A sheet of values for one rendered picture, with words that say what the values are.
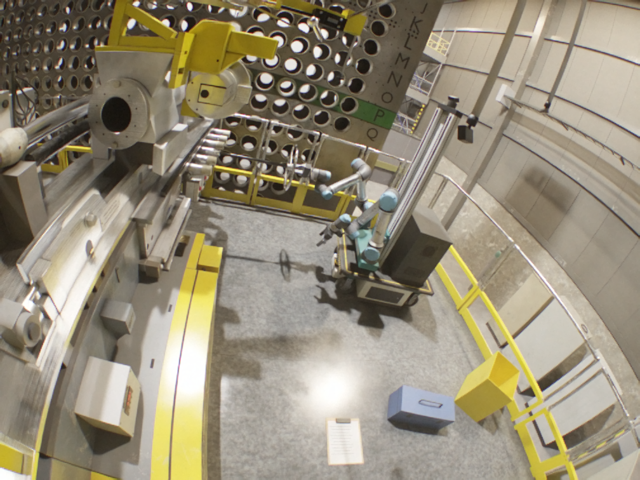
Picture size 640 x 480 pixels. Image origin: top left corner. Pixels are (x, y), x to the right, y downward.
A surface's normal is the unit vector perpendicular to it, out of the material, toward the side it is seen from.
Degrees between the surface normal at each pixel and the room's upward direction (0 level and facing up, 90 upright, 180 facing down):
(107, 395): 0
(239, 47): 90
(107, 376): 0
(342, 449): 0
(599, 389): 90
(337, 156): 90
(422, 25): 90
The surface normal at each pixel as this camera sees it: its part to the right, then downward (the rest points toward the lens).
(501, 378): -0.69, 0.22
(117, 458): 0.31, -0.77
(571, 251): -0.94, -0.16
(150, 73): 0.14, 0.62
